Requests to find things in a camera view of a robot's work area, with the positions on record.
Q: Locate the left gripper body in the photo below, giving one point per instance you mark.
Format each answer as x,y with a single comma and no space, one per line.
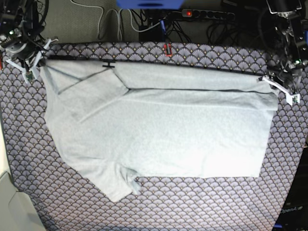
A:
286,77

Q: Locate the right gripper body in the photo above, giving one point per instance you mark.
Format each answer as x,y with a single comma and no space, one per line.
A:
24,56

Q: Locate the light grey T-shirt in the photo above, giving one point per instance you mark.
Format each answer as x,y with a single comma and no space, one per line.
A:
113,125

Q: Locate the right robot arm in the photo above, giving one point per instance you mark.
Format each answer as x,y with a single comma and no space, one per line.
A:
21,25

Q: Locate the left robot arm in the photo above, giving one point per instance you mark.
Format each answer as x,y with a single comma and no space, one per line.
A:
290,28

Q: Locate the black power strip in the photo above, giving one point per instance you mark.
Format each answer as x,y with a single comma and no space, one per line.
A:
195,15

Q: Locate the blue box overhead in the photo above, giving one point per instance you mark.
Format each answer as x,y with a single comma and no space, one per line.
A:
150,4

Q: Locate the red table clamp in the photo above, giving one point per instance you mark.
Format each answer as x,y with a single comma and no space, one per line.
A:
168,49

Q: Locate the black power adapter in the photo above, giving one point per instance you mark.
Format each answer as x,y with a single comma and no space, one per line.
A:
153,35

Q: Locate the black OpenArm box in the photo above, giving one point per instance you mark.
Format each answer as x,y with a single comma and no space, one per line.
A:
294,214

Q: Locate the fan-patterned table cloth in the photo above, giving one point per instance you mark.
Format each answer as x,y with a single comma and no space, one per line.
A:
65,201

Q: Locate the white plastic bin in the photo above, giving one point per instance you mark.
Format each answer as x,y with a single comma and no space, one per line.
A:
17,212

